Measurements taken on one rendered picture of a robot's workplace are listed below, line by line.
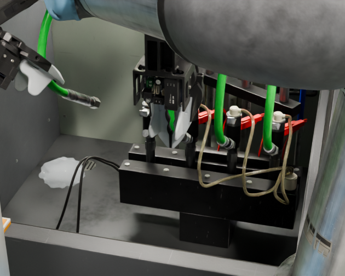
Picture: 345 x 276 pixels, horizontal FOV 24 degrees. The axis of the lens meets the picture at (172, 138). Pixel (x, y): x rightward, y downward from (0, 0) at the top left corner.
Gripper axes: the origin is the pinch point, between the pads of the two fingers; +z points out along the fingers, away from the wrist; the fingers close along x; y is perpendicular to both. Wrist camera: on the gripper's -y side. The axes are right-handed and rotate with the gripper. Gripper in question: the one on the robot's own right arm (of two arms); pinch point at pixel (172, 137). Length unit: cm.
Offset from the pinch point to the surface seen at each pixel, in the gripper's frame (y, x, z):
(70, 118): -57, -40, 34
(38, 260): -2.9, -25.2, 31.0
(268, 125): -13.9, 12.2, 4.0
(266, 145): -15.0, 12.0, 8.5
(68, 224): -23, -28, 39
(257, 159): -31.6, 8.5, 22.1
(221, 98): -14.0, 4.4, 0.2
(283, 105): -35.2, 12.3, 11.8
